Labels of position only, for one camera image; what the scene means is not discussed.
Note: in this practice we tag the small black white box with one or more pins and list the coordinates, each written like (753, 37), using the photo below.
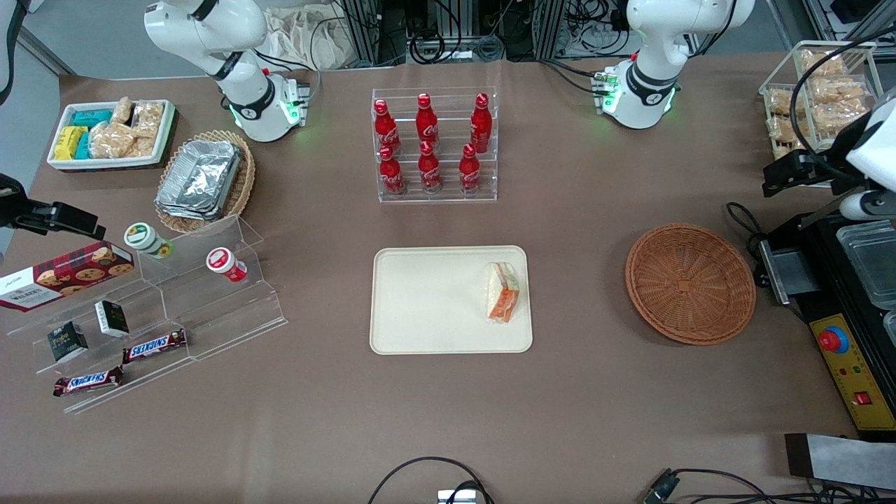
(112, 318)

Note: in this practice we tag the stack of foil trays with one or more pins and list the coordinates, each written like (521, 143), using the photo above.
(199, 178)

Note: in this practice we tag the red lid yogurt cup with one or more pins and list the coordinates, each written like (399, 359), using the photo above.
(224, 264)

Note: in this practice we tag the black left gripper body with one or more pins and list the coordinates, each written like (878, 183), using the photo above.
(824, 170)

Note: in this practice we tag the red tartan cookie box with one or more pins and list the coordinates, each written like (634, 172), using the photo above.
(66, 276)

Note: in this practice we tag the yellow snack pack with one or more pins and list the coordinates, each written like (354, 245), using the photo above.
(68, 142)

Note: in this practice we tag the green lid yogurt cup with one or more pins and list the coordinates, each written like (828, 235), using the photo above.
(143, 238)

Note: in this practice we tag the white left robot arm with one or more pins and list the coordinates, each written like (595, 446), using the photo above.
(654, 91)

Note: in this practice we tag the cream plastic tray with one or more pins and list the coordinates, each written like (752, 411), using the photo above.
(427, 301)

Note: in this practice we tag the small silver device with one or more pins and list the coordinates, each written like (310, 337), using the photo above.
(456, 498)

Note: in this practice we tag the red cola bottle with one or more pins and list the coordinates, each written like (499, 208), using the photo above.
(426, 122)
(386, 129)
(390, 175)
(469, 171)
(429, 171)
(481, 126)

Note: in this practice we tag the clear acrylic bottle rack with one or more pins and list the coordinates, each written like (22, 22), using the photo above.
(448, 196)

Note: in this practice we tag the oval light wicker basket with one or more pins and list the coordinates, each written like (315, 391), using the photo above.
(245, 182)

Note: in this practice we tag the white rectangular snack bin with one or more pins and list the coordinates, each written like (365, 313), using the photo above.
(166, 136)

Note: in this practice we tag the black sealing machine yellow panel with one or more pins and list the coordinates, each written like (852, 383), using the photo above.
(861, 378)

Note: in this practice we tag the clear acrylic tiered stand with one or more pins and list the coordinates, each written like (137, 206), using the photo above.
(210, 315)

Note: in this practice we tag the round brown wicker basket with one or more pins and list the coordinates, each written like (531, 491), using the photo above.
(689, 283)

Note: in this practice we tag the clear plastic food container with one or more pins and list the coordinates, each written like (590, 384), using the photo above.
(868, 262)
(890, 329)

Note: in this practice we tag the teal snack pack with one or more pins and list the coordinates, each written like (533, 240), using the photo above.
(92, 117)
(83, 145)

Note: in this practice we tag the dark flat plate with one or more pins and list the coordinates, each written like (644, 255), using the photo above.
(840, 462)

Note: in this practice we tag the triangle sandwich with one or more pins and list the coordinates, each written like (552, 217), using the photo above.
(502, 297)

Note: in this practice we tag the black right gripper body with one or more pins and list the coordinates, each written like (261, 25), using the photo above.
(8, 208)

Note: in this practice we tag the brown Snickers bar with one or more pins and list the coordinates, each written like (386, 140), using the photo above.
(154, 346)
(87, 381)

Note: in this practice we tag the aluminium frame post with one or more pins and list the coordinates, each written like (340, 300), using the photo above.
(364, 31)
(549, 28)

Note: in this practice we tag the beige crumpled cloth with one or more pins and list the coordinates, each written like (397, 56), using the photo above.
(308, 38)

